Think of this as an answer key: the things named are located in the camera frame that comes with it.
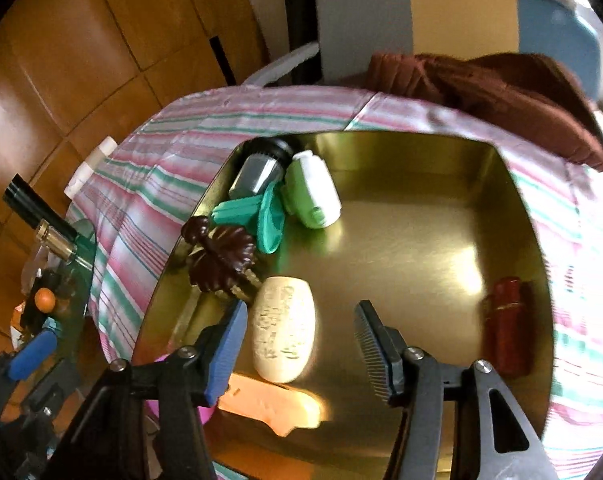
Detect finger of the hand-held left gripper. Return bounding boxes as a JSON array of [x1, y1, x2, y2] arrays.
[[0, 331, 59, 411]]

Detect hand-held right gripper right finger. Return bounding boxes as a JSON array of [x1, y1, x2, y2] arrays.
[[354, 300, 562, 480]]

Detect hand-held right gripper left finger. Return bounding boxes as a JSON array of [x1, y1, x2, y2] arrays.
[[41, 300, 249, 480]]

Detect cream oval stone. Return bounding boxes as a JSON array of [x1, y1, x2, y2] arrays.
[[251, 276, 316, 385]]

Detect orange plastic piece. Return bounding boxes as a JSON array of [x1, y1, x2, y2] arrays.
[[217, 372, 323, 437]]

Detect dark brown leaf-shaped hair clip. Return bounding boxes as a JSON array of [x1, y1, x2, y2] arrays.
[[181, 216, 259, 293]]

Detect red metal cylinder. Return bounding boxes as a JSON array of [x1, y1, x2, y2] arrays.
[[483, 276, 532, 376]]

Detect gold metal tray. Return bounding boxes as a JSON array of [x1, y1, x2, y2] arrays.
[[131, 131, 555, 480]]

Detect green plastic funnel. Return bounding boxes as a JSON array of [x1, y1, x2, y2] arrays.
[[211, 180, 288, 255]]

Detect green and white plastic case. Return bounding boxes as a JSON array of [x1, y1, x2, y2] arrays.
[[280, 150, 342, 230]]

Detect grey and black cylinder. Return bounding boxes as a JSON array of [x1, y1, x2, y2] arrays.
[[228, 137, 294, 200]]

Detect small orange ball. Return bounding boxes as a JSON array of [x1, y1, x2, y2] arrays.
[[34, 287, 57, 313]]

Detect black tube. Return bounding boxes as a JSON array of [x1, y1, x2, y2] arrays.
[[2, 174, 79, 241]]

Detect white plastic bottle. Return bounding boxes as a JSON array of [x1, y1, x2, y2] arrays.
[[64, 162, 94, 198]]

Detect brown blanket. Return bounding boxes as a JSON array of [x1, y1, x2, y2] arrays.
[[366, 51, 603, 173]]

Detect grey yellow blue headboard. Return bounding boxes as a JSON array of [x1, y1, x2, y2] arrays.
[[314, 0, 602, 101]]

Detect white bed frame rail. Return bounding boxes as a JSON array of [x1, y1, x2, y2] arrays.
[[241, 42, 322, 88]]

